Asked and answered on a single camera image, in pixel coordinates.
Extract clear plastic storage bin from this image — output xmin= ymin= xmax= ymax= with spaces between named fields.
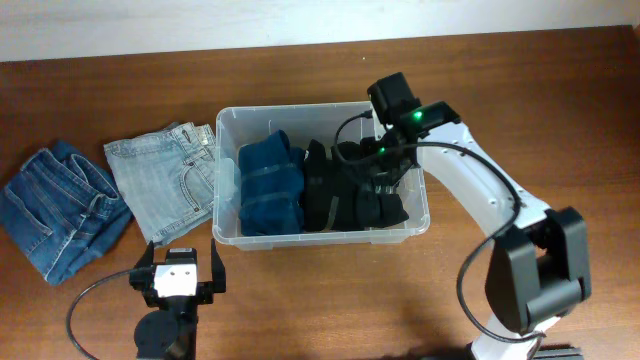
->
xmin=212 ymin=101 xmax=431 ymax=251

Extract black fuzzy garment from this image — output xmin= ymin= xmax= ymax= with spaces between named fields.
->
xmin=331 ymin=141 xmax=409 ymax=231

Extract teal blue garment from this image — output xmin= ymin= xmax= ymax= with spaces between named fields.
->
xmin=238 ymin=130 xmax=305 ymax=236

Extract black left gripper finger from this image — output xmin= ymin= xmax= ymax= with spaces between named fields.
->
xmin=130 ymin=242 xmax=155 ymax=290
xmin=210 ymin=238 xmax=226 ymax=293

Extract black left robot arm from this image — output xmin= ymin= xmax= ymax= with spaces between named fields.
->
xmin=129 ymin=243 xmax=226 ymax=360

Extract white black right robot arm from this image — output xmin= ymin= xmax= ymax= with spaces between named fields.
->
xmin=367 ymin=73 xmax=592 ymax=360

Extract dark blue folded jeans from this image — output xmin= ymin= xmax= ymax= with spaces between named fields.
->
xmin=1 ymin=141 xmax=132 ymax=286

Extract light blue folded jeans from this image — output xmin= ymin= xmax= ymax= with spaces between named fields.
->
xmin=104 ymin=122 xmax=216 ymax=247

